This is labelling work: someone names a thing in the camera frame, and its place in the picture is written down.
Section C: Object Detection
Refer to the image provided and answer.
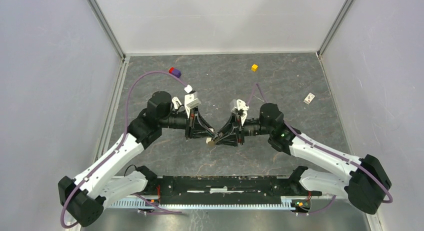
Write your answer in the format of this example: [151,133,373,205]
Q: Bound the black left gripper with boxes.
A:
[159,105,215,140]

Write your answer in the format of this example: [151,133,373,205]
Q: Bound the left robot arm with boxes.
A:
[58,90,217,229]

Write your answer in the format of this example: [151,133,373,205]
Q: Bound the red and purple block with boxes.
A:
[168,67,182,79]

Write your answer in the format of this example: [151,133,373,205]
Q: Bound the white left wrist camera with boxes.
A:
[184,92,202,110]

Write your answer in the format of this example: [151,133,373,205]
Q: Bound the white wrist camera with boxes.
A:
[184,92,202,110]
[229,99,250,113]

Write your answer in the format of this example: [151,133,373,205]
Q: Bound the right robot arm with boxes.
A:
[230,99,394,215]

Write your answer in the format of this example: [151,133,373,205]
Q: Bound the yellow cube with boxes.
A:
[251,64,259,72]

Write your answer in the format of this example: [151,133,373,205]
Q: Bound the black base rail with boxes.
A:
[140,175,322,205]

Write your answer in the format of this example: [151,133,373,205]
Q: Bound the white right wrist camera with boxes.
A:
[229,99,250,113]

